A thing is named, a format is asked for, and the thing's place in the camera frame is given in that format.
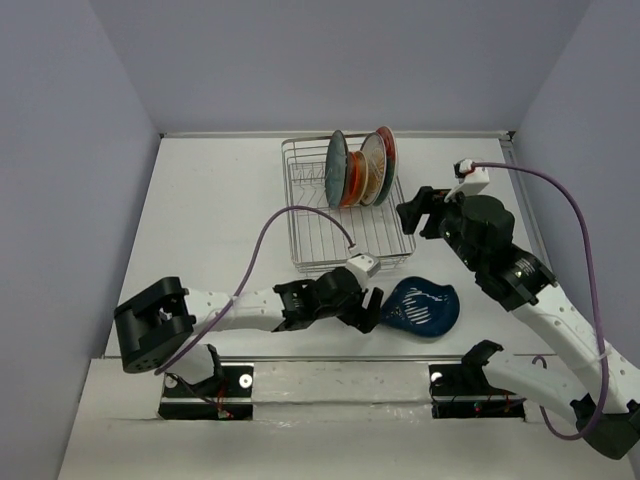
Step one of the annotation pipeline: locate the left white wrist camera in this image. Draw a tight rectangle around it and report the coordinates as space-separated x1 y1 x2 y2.
345 253 381 284

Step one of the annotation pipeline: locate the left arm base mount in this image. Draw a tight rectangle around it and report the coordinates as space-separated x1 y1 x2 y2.
157 363 254 422

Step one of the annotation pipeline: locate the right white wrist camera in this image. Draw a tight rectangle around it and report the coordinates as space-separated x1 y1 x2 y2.
444 158 490 202

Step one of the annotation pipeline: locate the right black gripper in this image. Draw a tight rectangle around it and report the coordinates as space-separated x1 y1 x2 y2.
397 184 483 271

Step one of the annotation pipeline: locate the navy blue shell dish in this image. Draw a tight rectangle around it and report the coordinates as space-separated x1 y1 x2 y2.
380 276 461 339

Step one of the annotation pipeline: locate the white plate orange sunburst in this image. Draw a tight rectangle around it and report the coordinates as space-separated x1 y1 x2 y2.
360 132 386 206

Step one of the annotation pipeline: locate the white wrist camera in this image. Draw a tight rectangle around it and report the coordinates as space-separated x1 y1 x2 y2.
345 253 381 284
444 158 490 202

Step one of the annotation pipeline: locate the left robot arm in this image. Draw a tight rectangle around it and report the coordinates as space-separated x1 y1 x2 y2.
114 267 383 395

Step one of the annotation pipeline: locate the dark teal blossom plate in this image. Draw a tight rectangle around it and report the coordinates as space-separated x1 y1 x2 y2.
324 130 348 208

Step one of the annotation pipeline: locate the small beige plate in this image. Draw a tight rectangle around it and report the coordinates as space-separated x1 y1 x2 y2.
355 151 370 205

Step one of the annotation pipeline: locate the silver wire dish rack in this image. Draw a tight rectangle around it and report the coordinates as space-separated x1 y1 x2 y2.
281 135 416 275

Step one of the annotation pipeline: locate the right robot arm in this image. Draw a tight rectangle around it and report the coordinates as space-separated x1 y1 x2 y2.
396 186 639 460

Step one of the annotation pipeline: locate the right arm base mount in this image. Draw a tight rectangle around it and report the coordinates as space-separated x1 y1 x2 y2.
429 363 526 420

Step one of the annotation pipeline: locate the red and teal floral plate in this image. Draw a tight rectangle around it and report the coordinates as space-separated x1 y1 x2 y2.
374 126 398 206

